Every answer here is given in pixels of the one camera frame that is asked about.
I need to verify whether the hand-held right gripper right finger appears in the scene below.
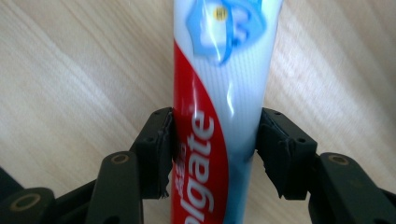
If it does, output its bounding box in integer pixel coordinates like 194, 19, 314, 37
255, 106, 318, 201

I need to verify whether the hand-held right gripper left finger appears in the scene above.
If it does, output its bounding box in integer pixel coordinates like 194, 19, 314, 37
129, 106, 175, 201

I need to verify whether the red white blue toothpaste tube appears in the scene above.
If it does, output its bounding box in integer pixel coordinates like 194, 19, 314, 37
170, 0, 285, 224

